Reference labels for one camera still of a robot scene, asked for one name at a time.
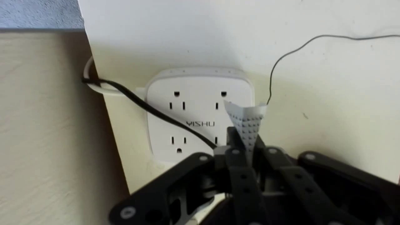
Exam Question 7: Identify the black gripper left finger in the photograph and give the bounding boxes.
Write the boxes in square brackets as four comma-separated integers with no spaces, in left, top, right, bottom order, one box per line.
[109,126,268,225]

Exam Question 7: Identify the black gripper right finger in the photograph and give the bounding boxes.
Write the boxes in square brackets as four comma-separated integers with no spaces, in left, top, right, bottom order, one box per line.
[252,136,400,225]

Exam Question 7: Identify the white power strip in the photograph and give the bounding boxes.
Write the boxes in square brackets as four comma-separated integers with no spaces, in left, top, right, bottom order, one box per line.
[144,66,257,165]

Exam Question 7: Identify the white nightstand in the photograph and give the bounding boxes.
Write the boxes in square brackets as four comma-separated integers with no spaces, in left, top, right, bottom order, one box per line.
[77,0,400,197]

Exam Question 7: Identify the black clock power cable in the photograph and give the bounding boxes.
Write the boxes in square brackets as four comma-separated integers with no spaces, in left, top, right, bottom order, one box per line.
[82,75,231,156]

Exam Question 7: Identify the white power strip cable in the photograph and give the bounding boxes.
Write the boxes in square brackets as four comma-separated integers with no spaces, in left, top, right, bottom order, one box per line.
[82,55,148,100]

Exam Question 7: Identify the thin grey wire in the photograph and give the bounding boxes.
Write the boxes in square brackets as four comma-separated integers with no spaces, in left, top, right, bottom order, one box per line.
[266,32,400,106]

